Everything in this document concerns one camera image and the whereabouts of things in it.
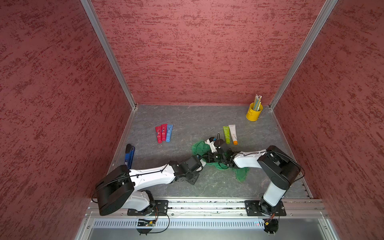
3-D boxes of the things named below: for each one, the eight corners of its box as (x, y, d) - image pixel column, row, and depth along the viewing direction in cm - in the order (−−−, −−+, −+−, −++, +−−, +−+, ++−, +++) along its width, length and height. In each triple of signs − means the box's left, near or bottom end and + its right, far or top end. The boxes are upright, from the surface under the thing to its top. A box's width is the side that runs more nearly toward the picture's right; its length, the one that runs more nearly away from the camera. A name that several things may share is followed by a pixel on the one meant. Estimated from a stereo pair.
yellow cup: (247, 121, 114) (251, 111, 105) (244, 112, 120) (248, 102, 111) (259, 121, 114) (264, 111, 106) (256, 112, 120) (261, 102, 112)
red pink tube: (160, 141, 101) (159, 139, 100) (161, 125, 110) (161, 124, 108) (166, 140, 101) (165, 139, 100) (167, 125, 110) (166, 123, 108)
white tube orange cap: (232, 145, 100) (233, 143, 98) (229, 126, 111) (229, 124, 108) (238, 145, 100) (239, 143, 98) (234, 126, 111) (235, 124, 109)
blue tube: (165, 142, 101) (164, 140, 99) (167, 126, 110) (167, 124, 108) (170, 142, 101) (170, 140, 99) (173, 126, 110) (172, 124, 108)
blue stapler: (126, 169, 89) (123, 166, 85) (128, 147, 98) (126, 144, 95) (133, 167, 90) (130, 164, 86) (135, 146, 99) (132, 143, 95)
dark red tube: (156, 144, 101) (155, 142, 99) (155, 128, 109) (155, 126, 107) (162, 143, 101) (161, 141, 99) (161, 127, 109) (160, 125, 107)
